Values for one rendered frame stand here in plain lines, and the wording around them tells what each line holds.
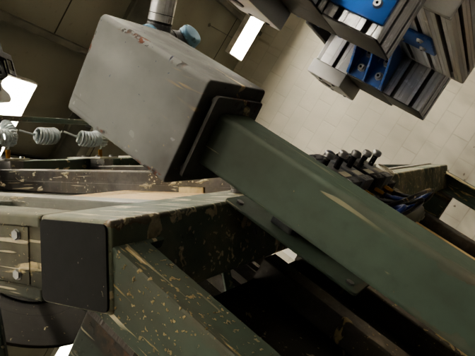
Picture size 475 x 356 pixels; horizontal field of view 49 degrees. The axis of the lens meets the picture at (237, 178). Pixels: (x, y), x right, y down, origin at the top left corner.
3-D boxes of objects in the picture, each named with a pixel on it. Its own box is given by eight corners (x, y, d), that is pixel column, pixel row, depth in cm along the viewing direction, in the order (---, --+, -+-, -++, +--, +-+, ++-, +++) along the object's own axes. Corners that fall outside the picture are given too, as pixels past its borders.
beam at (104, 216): (111, 318, 59) (108, 221, 58) (39, 303, 65) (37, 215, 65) (447, 187, 248) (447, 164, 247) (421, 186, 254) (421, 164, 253)
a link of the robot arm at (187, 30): (184, 39, 160) (162, 61, 165) (206, 43, 169) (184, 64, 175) (173, 19, 162) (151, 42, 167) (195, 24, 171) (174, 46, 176)
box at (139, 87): (217, 83, 50) (98, 10, 58) (168, 188, 54) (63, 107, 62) (273, 94, 61) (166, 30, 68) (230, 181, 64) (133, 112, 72)
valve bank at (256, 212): (410, 209, 66) (265, 118, 76) (354, 297, 71) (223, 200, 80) (466, 184, 109) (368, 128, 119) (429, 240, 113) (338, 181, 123)
